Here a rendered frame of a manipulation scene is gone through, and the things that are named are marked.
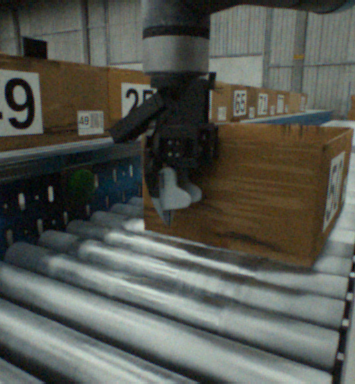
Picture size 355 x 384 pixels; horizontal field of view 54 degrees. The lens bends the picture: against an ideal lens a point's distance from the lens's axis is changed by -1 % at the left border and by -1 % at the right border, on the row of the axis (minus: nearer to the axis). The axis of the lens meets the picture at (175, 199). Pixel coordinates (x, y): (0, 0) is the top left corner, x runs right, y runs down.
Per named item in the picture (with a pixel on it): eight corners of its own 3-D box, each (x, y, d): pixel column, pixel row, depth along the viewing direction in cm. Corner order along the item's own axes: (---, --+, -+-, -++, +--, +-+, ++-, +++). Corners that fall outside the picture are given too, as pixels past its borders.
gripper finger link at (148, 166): (153, 201, 48) (152, 137, 46) (144, 199, 49) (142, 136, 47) (170, 193, 52) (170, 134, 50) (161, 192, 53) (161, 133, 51)
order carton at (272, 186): (312, 268, 48) (327, 144, 43) (141, 229, 62) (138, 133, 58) (346, 201, 80) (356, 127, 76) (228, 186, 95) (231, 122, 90)
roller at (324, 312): (353, 355, 40) (356, 342, 36) (41, 259, 64) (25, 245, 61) (358, 315, 42) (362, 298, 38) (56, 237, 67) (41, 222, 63)
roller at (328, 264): (360, 296, 47) (365, 260, 48) (79, 230, 72) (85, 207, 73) (359, 296, 52) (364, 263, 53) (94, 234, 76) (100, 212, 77)
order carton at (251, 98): (229, 124, 151) (230, 83, 146) (170, 122, 165) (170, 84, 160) (256, 120, 184) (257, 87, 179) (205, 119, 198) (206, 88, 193)
